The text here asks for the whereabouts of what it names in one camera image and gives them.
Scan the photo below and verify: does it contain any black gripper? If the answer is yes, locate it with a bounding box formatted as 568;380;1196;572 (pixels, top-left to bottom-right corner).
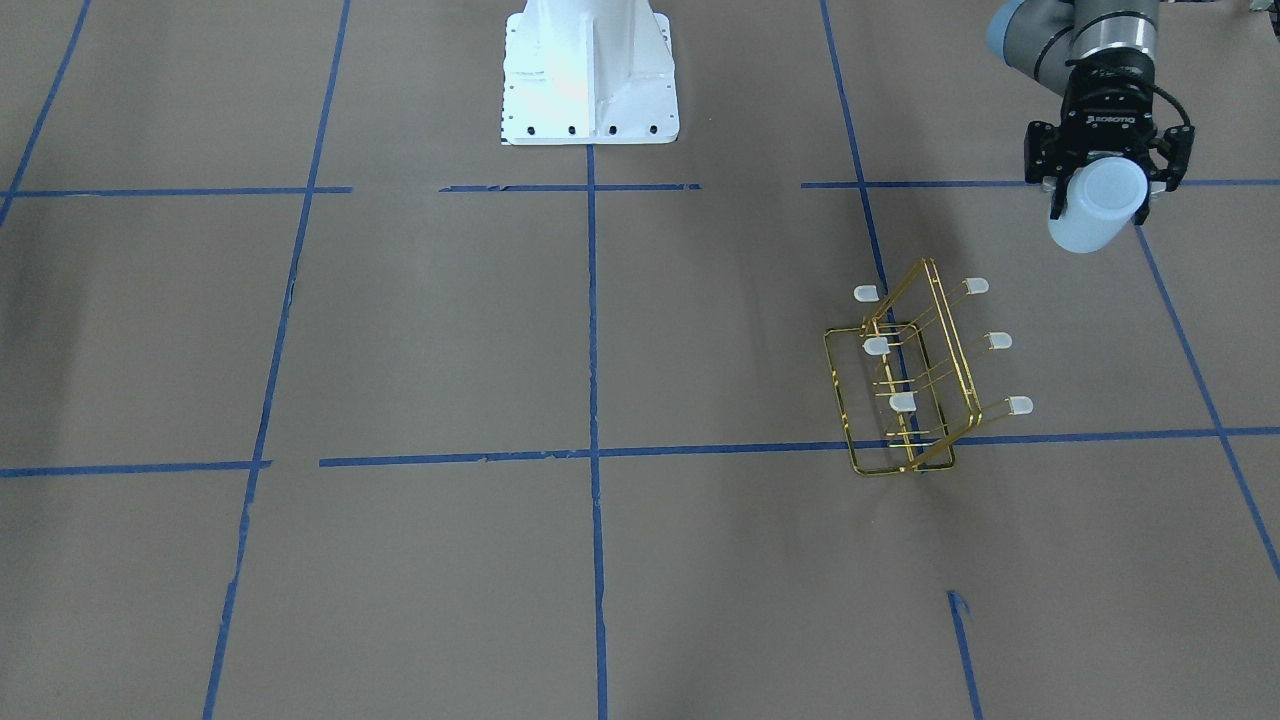
1024;55;1196;225

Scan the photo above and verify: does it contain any light blue plastic cup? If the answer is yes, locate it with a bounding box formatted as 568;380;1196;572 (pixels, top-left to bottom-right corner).
1047;158;1149;254

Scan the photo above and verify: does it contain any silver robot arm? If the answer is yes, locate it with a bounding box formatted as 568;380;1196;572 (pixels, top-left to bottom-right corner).
986;1;1196;225

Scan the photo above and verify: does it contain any gold wire cup holder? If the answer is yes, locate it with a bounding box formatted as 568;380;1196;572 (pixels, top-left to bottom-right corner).
822;258;1036;478

